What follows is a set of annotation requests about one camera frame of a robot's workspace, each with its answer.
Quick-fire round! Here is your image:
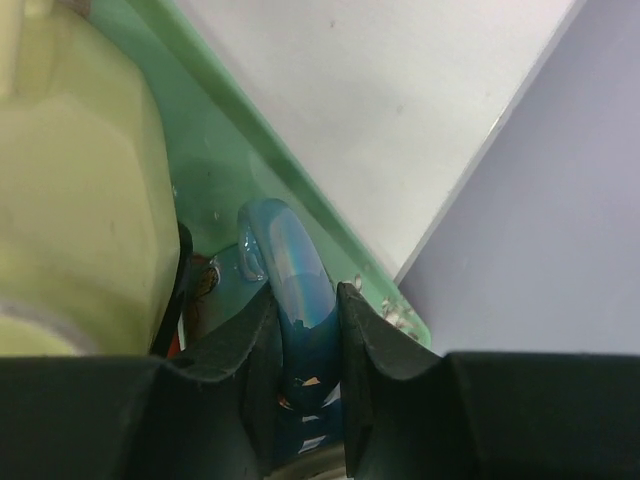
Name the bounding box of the blue butterfly mug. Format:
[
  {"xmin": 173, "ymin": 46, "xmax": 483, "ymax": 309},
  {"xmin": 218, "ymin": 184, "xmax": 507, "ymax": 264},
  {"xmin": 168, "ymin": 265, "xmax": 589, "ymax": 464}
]
[{"xmin": 238, "ymin": 198, "xmax": 342, "ymax": 462}]

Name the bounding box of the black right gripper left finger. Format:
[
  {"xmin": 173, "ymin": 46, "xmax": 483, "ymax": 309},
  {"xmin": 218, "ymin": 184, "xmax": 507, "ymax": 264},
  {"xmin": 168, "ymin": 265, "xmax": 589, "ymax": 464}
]
[{"xmin": 1, "ymin": 292, "xmax": 280, "ymax": 479}]

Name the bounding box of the lime green faceted mug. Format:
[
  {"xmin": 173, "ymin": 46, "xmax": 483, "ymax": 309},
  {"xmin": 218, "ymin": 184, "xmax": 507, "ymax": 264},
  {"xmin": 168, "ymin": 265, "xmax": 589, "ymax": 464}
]
[{"xmin": 1, "ymin": 1, "xmax": 180, "ymax": 356}]

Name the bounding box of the green floral tray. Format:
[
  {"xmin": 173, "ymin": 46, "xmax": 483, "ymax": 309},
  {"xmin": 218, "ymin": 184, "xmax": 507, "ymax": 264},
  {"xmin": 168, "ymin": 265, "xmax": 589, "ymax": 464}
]
[{"xmin": 88, "ymin": 1, "xmax": 431, "ymax": 347}]

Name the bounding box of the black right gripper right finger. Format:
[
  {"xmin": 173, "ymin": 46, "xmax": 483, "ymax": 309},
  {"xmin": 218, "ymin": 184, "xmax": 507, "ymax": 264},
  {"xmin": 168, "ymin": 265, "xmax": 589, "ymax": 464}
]
[{"xmin": 337, "ymin": 284, "xmax": 639, "ymax": 479}]

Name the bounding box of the orange mug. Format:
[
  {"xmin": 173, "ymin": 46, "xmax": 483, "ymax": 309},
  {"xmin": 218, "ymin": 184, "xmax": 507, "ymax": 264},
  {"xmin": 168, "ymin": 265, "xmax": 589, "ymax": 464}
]
[{"xmin": 150, "ymin": 222, "xmax": 220, "ymax": 358}]

